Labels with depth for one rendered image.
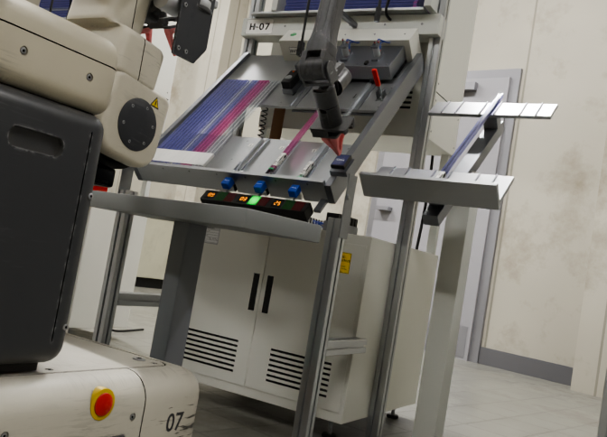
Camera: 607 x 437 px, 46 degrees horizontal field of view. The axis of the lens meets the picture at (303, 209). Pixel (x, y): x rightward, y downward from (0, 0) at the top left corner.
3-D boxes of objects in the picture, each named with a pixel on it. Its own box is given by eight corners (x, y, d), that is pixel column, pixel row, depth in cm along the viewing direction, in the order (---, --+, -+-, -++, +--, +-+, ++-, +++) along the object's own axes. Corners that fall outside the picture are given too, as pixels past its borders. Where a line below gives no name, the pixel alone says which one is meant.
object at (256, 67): (381, 124, 214) (378, 109, 211) (207, 114, 246) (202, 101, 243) (419, 69, 235) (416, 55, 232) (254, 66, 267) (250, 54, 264)
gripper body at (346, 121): (321, 120, 186) (314, 96, 181) (356, 122, 181) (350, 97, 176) (310, 134, 182) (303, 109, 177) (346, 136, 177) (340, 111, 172)
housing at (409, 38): (415, 79, 233) (409, 39, 225) (288, 75, 257) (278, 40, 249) (424, 66, 238) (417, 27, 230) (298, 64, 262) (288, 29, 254)
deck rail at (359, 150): (335, 204, 189) (330, 186, 185) (328, 203, 189) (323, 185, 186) (424, 69, 234) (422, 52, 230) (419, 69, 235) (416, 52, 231)
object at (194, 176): (328, 203, 189) (322, 182, 185) (143, 181, 222) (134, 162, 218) (331, 200, 190) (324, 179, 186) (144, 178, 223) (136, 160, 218)
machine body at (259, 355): (337, 445, 207) (371, 237, 212) (155, 388, 242) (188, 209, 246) (413, 420, 264) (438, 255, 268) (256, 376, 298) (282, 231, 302)
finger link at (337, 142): (328, 145, 191) (321, 116, 185) (352, 147, 187) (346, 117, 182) (318, 160, 186) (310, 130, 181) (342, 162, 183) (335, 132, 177)
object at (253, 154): (328, 193, 189) (325, 183, 187) (142, 172, 221) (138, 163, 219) (357, 152, 201) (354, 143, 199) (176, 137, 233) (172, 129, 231)
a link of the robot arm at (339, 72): (294, 66, 172) (325, 65, 167) (315, 43, 179) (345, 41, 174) (309, 108, 178) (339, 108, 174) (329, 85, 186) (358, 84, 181)
